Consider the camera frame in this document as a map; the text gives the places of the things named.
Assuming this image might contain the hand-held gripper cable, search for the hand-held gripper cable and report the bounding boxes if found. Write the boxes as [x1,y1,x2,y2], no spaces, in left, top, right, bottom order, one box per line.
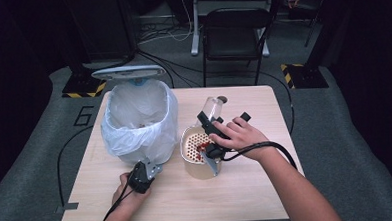
[100,187,137,221]
[219,139,299,174]

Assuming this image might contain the beige strainer container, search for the beige strainer container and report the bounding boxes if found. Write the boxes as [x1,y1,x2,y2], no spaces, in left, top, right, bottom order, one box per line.
[179,123,223,182]

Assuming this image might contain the black folding chair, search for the black folding chair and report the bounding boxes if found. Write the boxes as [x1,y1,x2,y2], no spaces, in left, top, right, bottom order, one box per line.
[199,5,275,88]

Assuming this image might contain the trash bin with white liner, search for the trash bin with white liner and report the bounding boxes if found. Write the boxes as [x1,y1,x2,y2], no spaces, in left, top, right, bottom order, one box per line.
[98,77,182,168]

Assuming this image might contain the white floor cable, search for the white floor cable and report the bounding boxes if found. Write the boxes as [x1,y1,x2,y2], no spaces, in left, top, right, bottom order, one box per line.
[134,0,196,46]

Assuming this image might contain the white metal desk frame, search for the white metal desk frame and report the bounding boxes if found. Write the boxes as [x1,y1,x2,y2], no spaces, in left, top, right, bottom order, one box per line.
[188,0,272,61]

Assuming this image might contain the clear plastic bottle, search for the clear plastic bottle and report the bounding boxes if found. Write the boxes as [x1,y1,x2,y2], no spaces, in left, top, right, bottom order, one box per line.
[201,95,230,128]

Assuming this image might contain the grey carpet mat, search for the grey carpet mat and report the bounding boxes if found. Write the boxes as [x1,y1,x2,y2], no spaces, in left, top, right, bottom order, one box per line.
[0,50,392,221]

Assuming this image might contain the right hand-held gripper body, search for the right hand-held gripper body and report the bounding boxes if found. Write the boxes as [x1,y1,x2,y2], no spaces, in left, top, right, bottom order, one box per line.
[199,141,234,178]

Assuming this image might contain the person's left hand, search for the person's left hand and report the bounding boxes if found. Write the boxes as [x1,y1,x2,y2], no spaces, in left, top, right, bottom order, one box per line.
[110,172,152,210]

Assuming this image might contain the black floor cable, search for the black floor cable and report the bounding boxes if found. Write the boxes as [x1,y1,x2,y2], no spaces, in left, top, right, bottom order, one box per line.
[55,125,98,209]
[257,69,296,137]
[134,47,205,91]

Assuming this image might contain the person's right hand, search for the person's right hand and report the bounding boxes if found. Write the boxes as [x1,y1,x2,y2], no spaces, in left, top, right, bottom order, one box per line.
[207,114,280,165]

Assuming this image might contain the red food scraps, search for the red food scraps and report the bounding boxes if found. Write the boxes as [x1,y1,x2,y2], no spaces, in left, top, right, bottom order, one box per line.
[192,141,214,159]

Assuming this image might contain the black stand striped base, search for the black stand striped base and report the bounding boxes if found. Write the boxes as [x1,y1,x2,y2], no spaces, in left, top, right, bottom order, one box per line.
[60,69,108,99]
[279,61,330,91]

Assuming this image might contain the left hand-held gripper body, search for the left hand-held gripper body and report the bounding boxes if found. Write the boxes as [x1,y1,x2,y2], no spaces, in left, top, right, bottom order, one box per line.
[126,156,166,196]

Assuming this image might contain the left hand-held gripper cable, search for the left hand-held gripper cable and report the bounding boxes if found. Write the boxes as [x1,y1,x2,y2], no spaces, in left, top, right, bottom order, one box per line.
[100,187,137,221]

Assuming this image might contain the grey lidded trash bin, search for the grey lidded trash bin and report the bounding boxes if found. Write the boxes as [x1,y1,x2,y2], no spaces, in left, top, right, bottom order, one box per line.
[90,64,168,90]

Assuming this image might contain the right hand-held gripper cable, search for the right hand-held gripper cable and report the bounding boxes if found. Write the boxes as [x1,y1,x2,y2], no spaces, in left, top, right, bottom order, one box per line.
[219,139,299,174]

